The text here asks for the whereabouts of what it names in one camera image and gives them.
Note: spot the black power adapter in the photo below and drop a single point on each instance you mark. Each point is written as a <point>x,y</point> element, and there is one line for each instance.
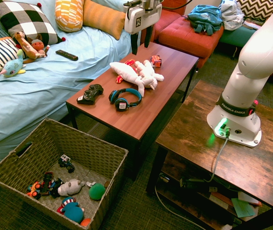
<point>190,183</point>

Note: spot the black and blue headphones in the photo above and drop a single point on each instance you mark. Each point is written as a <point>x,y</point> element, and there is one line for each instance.
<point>121,105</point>

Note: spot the red-brown wooden coffee table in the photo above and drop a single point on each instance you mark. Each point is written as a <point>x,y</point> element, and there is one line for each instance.
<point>131,119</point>

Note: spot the white crumpled cloth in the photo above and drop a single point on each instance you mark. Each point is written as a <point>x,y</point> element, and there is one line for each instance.
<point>232,14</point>

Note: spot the blue striped superhero plush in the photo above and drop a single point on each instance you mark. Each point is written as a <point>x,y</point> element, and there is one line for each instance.
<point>72,210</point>

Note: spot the bed with light blue sheet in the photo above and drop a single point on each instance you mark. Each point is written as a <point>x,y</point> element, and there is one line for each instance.
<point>43,91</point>

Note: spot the yellow patterned bolster pillow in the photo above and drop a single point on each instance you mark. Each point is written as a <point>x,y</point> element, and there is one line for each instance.
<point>68,14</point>

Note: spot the rustic dark wood table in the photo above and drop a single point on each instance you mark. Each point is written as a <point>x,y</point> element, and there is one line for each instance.
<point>198,153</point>

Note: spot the teal backpack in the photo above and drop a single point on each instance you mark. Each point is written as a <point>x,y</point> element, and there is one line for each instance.
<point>204,18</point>

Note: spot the black remote control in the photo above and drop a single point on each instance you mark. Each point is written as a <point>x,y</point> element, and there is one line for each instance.
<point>67,55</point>

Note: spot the orange toy car black wheels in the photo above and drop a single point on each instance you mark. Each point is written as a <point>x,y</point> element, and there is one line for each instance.
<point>34,189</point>

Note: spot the dark blue toy car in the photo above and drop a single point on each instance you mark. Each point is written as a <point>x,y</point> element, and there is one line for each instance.
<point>55,187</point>

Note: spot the teal sofa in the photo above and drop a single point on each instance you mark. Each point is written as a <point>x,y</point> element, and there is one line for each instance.
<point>234,37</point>

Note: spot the brown plush deer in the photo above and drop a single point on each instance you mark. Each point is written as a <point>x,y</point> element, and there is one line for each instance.
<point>30,49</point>

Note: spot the red and black toy car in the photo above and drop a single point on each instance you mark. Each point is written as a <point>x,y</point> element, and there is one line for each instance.
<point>47,182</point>

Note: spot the grey plush rhino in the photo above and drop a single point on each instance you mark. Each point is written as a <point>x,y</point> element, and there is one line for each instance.
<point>70,187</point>

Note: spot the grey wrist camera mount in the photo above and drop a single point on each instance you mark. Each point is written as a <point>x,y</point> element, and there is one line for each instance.
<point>149,3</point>

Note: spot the green paper sheet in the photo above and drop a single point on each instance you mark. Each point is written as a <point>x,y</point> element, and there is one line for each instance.
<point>243,208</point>

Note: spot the red armchair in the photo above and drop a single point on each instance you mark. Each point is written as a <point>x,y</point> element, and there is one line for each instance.
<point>171,15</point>

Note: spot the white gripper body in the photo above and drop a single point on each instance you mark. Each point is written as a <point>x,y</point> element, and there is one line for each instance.
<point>139,20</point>

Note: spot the teal plush narwhal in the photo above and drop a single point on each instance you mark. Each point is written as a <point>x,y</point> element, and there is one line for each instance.
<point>13,67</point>

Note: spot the grey woven wicker basket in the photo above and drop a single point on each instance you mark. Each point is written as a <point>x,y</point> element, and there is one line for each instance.
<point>86,146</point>

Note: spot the black game controller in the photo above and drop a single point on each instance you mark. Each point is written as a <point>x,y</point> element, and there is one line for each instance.
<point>89,94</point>

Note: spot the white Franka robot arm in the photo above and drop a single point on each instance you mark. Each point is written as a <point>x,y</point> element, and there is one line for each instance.
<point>253,60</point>

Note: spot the orange rectangular pillow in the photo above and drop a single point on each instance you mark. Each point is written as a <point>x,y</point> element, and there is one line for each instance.
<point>103,18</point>

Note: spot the red striped bacon plush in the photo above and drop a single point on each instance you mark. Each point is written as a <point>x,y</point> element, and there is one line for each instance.
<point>129,62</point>

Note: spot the black white checkered pillow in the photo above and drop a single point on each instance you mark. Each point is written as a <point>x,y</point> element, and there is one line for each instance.
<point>28,21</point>

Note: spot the orange and blue toy car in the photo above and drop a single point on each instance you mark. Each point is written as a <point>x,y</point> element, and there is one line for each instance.
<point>156,62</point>

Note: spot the small brown toy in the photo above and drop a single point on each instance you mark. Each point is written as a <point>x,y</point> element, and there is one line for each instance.
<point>107,184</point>

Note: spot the blue and white toy truck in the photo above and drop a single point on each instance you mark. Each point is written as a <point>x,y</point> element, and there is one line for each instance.
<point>66,163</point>

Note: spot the black white chevron pillow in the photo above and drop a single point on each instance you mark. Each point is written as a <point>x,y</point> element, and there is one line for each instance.
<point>256,8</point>

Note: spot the red tufted ottoman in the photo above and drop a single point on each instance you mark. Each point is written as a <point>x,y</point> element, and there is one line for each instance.
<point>186,40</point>

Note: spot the white plush toy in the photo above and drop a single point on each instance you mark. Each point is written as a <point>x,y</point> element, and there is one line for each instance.
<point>131,72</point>

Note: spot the green plush ball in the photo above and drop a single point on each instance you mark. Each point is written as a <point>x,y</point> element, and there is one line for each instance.
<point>97,191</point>

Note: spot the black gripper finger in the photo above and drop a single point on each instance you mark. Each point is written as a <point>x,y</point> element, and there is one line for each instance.
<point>134,44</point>
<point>148,36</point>

